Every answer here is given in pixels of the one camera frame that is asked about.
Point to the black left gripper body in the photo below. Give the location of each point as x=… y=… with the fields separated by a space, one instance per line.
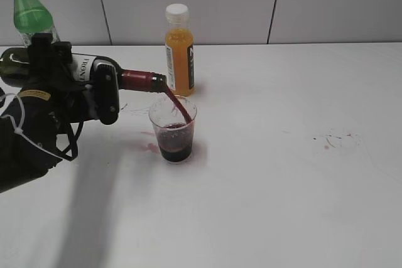
x=53 y=112

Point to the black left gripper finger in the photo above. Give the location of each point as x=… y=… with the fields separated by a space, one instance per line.
x=106 y=95
x=48 y=58

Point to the dark red wine bottle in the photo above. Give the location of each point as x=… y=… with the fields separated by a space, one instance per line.
x=135 y=79

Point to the transparent plastic cup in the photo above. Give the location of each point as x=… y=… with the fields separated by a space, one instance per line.
x=173 y=133

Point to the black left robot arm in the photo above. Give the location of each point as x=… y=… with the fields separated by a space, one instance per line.
x=20 y=162

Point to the green plastic soda bottle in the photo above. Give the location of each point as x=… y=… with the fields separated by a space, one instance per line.
x=31 y=17

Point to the orange juice bottle white cap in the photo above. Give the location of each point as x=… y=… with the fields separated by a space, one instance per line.
x=179 y=42

